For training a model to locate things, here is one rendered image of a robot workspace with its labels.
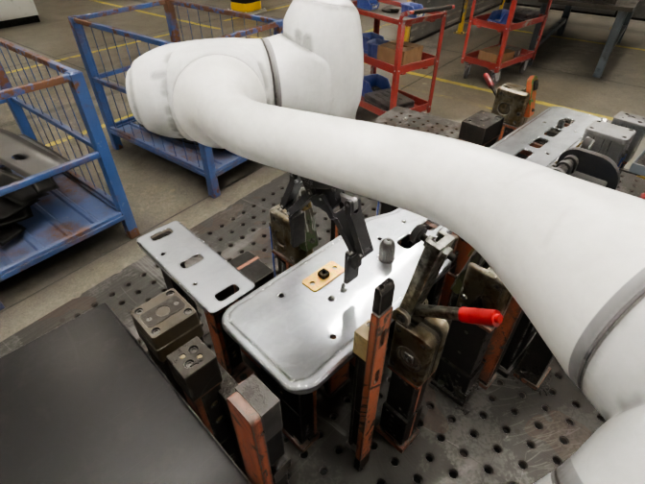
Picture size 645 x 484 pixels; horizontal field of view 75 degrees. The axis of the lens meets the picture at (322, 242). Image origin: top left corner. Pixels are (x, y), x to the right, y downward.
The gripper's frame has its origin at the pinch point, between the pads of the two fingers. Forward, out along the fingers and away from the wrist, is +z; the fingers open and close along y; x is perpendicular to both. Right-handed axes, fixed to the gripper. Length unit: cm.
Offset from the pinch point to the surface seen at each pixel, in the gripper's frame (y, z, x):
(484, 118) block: -12, 2, 81
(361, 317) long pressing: 11.7, 5.1, -2.5
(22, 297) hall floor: -169, 105, -45
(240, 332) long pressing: -0.5, 5.4, -19.0
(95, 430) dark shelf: 1.4, 2.1, -42.7
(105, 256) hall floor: -169, 105, -3
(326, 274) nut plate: 0.9, 3.9, 0.0
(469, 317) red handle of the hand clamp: 28.3, -7.6, -1.0
